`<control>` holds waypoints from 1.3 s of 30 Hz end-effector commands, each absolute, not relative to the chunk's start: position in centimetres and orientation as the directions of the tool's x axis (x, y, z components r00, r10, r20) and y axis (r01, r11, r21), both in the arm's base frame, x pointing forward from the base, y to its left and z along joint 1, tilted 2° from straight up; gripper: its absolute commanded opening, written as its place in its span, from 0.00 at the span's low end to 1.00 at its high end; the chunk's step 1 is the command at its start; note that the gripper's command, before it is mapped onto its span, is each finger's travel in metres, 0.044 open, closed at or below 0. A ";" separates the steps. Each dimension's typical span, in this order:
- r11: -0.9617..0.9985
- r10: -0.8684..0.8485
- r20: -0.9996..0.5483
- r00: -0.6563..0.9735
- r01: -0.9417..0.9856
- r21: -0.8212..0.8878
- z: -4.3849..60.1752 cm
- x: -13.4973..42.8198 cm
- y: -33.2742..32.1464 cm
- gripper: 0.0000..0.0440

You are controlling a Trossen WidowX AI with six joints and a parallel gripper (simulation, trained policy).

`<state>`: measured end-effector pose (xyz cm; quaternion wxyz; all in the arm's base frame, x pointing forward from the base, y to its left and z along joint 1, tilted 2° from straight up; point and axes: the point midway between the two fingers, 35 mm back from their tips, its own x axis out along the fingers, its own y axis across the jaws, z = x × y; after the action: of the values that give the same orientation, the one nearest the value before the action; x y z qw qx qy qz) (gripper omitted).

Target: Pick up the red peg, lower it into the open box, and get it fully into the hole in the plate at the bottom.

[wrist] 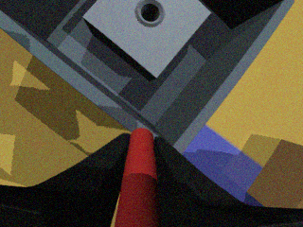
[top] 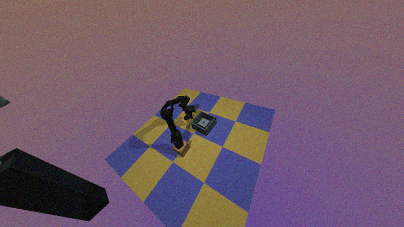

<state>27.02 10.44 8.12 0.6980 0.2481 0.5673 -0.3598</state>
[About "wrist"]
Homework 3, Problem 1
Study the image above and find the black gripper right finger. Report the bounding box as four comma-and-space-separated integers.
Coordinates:
154, 136, 303, 227

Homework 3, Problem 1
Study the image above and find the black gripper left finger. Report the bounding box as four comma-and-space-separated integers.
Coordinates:
0, 132, 130, 227

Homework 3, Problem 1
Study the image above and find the red peg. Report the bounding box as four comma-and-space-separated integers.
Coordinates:
114, 128, 162, 227

